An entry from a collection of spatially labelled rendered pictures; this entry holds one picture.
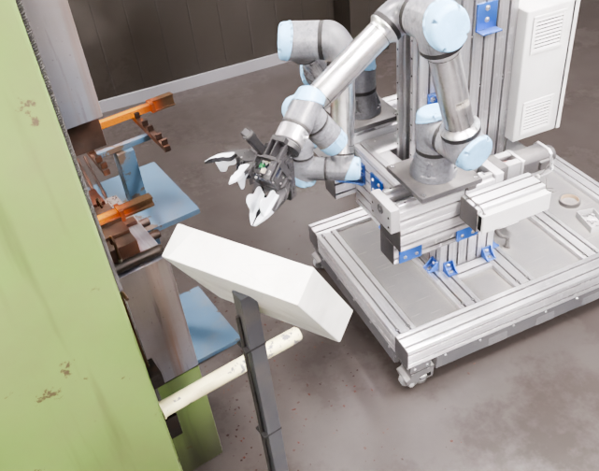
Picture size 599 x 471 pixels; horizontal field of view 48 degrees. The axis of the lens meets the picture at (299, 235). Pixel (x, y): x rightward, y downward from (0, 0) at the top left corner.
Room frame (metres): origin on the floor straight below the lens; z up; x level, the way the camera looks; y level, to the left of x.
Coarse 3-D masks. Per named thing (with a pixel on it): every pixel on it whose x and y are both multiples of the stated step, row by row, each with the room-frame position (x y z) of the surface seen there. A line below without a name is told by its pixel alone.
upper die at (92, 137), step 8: (96, 120) 1.41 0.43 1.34; (72, 128) 1.38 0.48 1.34; (80, 128) 1.39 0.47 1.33; (88, 128) 1.40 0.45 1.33; (96, 128) 1.41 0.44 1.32; (72, 136) 1.38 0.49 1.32; (80, 136) 1.39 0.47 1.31; (88, 136) 1.40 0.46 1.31; (96, 136) 1.41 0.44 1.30; (104, 136) 1.42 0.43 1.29; (72, 144) 1.38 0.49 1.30; (80, 144) 1.39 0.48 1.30; (88, 144) 1.40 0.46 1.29; (96, 144) 1.40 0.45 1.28; (104, 144) 1.41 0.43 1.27; (80, 152) 1.38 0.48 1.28
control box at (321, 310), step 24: (192, 240) 1.12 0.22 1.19; (216, 240) 1.10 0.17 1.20; (192, 264) 1.07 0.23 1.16; (216, 264) 1.05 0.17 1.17; (240, 264) 1.03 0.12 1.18; (264, 264) 1.01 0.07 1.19; (288, 264) 0.99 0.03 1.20; (216, 288) 1.14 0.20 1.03; (240, 288) 1.02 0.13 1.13; (264, 288) 0.97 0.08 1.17; (288, 288) 0.95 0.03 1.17; (312, 288) 0.96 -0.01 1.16; (264, 312) 1.12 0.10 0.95; (288, 312) 1.01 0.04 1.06; (312, 312) 0.95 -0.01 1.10; (336, 312) 1.02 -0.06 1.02; (336, 336) 1.02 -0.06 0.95
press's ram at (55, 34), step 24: (24, 0) 1.33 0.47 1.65; (48, 0) 1.35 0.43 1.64; (48, 24) 1.35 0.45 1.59; (72, 24) 1.37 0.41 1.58; (48, 48) 1.34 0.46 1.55; (72, 48) 1.36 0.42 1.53; (48, 72) 1.33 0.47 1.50; (72, 72) 1.36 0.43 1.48; (72, 96) 1.35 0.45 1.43; (96, 96) 1.37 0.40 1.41; (72, 120) 1.34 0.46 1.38
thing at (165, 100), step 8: (160, 96) 2.23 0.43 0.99; (168, 96) 2.24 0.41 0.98; (144, 104) 2.21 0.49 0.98; (152, 104) 2.19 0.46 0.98; (160, 104) 2.22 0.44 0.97; (168, 104) 2.23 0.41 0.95; (120, 112) 2.16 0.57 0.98; (128, 112) 2.16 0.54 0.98; (144, 112) 2.18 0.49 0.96; (152, 112) 2.18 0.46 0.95; (104, 120) 2.12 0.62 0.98; (112, 120) 2.12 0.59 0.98; (120, 120) 2.13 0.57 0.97; (104, 128) 2.10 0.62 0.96
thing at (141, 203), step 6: (138, 198) 1.56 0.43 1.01; (144, 198) 1.56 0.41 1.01; (150, 198) 1.56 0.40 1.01; (126, 204) 1.54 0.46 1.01; (132, 204) 1.54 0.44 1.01; (138, 204) 1.54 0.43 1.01; (144, 204) 1.56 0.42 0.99; (150, 204) 1.56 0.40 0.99; (108, 210) 1.53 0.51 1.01; (114, 210) 1.52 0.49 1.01; (120, 210) 1.51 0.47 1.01; (126, 210) 1.53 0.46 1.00; (132, 210) 1.54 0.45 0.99; (138, 210) 1.54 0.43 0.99; (102, 216) 1.50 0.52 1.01; (108, 216) 1.50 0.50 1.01; (114, 216) 1.51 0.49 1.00; (126, 216) 1.52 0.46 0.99
